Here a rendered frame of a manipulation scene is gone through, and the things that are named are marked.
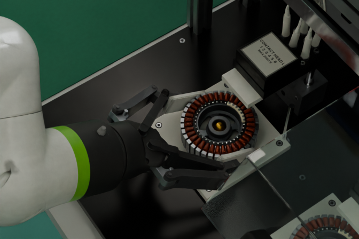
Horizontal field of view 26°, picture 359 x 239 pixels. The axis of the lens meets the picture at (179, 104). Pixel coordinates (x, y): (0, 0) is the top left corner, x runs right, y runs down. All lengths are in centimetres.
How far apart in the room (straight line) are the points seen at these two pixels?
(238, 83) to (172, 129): 14
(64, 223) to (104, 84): 23
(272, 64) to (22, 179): 38
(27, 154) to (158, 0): 54
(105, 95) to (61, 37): 15
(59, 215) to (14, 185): 28
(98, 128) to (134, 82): 27
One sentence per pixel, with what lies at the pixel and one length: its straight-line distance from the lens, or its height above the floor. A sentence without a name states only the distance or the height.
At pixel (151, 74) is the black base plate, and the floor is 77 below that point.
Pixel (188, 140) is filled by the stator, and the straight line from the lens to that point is 109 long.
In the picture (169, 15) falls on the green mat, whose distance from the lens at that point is 131.
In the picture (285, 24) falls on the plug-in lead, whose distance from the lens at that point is 108.
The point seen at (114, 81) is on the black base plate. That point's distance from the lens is 121.
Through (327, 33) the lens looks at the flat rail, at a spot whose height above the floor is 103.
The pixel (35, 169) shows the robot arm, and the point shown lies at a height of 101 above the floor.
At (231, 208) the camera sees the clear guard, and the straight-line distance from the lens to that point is 81.
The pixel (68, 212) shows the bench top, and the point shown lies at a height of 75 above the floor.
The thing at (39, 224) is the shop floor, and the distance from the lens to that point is 196.
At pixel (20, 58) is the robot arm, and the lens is 85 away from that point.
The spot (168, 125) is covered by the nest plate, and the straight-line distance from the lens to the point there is 115.
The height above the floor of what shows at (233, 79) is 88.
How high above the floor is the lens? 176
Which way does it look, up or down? 57 degrees down
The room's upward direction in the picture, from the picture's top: straight up
